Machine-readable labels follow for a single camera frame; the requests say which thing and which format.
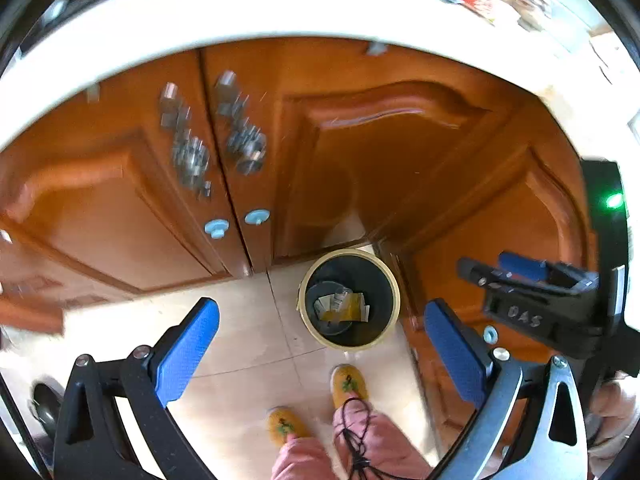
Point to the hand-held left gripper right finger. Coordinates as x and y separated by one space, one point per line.
455 355

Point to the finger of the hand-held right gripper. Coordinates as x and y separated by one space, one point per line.
477 272
522 265

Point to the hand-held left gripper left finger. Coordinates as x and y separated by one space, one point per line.
187 355

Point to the round black trash bin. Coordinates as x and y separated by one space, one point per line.
382 305

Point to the person's right hand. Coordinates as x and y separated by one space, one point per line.
617 405

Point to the wooden cabinet door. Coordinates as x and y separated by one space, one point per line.
505 210
100 200
360 150

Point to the yellow slipper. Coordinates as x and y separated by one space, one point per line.
287 425
350 385

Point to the pink trouser leg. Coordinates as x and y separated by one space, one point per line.
390 450
305 460

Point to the yellow wrapper in bin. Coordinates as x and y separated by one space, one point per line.
347 311

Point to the light blue lock knob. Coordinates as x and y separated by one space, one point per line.
216 227

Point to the white paper scrap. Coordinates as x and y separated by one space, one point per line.
324 304

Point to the dark round object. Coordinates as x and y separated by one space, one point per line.
46 407

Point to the red and white packet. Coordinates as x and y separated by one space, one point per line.
470 0

